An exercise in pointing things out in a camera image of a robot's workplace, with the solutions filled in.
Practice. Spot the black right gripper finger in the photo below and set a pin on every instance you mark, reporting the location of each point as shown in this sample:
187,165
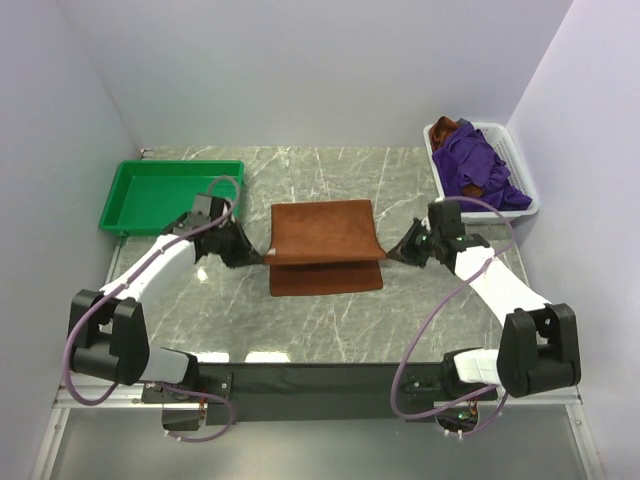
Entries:
416,256
412,237

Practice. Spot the green plastic tray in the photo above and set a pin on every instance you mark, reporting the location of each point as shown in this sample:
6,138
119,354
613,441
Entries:
146,195

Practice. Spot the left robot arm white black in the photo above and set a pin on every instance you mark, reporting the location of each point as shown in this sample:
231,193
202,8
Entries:
107,330

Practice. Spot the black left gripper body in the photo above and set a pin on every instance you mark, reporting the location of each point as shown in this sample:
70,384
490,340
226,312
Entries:
220,241

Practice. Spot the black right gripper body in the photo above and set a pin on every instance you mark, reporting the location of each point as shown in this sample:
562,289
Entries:
434,238

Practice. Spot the white plastic basket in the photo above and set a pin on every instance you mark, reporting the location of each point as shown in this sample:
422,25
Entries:
499,137

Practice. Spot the black base bar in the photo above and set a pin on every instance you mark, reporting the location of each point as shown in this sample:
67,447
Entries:
351,391

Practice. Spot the purple towel in basket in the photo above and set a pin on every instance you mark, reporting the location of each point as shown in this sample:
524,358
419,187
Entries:
467,158

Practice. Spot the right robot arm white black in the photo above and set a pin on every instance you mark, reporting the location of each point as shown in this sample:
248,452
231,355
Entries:
539,347

